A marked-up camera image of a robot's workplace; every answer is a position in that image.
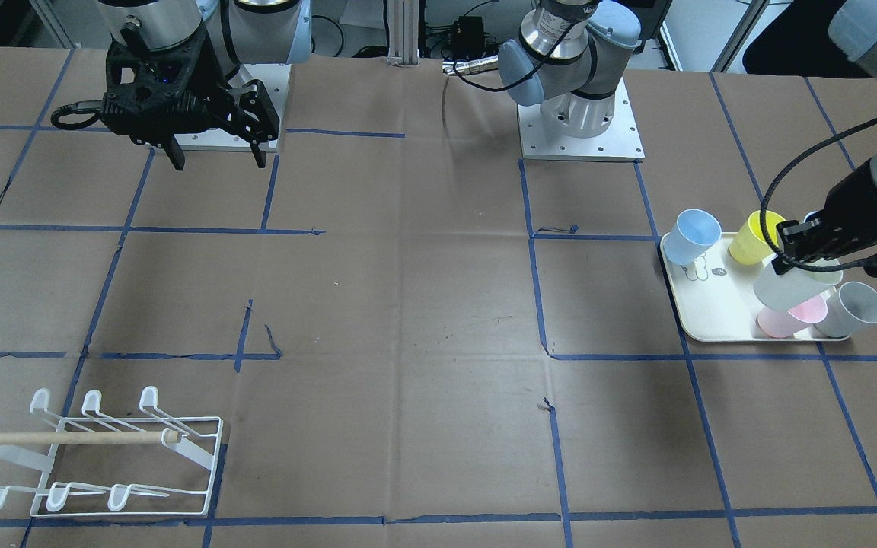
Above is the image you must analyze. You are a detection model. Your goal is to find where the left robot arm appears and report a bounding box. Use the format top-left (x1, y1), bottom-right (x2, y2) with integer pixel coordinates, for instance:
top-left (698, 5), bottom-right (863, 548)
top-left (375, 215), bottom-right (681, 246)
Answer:
top-left (498, 1), bottom-right (877, 278)

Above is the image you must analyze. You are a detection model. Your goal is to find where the cream plastic tray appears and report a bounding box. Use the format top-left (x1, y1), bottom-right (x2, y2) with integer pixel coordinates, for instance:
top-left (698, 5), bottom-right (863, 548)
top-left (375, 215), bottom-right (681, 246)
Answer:
top-left (662, 232), bottom-right (849, 343)

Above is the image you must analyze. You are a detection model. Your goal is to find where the white wire cup rack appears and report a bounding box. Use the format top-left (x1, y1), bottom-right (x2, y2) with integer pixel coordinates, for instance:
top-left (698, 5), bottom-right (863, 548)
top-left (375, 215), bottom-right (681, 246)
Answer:
top-left (0, 386), bottom-right (225, 520)

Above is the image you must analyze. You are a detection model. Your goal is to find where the aluminium frame post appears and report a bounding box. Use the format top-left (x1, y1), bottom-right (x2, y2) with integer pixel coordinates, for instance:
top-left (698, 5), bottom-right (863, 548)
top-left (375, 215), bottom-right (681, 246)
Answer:
top-left (384, 0), bottom-right (424, 66)

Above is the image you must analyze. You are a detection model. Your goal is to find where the pale green plastic cup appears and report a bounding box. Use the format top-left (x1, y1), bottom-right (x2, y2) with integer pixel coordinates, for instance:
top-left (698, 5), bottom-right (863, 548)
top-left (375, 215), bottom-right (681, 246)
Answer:
top-left (752, 260), bottom-right (844, 311)

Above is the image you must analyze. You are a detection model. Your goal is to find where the yellow plastic cup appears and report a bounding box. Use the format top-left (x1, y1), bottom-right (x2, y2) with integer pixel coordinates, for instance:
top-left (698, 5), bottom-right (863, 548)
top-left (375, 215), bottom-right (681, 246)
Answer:
top-left (728, 209), bottom-right (786, 265)

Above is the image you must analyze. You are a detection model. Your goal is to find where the pink plastic cup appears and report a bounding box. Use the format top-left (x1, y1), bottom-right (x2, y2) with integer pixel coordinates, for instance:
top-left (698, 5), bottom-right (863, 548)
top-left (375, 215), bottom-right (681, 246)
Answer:
top-left (756, 295), bottom-right (828, 339)

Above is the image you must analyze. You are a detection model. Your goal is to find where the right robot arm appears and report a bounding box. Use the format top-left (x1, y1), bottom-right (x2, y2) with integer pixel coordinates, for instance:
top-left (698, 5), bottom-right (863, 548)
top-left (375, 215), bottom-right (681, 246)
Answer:
top-left (97, 1), bottom-right (312, 170)

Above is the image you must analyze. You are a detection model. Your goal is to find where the grey plastic cup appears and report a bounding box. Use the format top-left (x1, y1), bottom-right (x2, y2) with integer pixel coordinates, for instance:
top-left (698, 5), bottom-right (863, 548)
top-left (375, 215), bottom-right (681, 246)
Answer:
top-left (814, 282), bottom-right (877, 339)

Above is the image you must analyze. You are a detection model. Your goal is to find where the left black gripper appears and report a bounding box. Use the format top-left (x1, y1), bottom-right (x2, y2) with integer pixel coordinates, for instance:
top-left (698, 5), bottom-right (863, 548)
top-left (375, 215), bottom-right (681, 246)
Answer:
top-left (777, 164), bottom-right (877, 275)

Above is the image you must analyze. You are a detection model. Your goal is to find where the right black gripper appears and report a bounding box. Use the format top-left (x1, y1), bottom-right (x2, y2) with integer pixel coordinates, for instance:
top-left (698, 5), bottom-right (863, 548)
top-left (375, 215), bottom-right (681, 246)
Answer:
top-left (100, 30), bottom-right (278, 170)

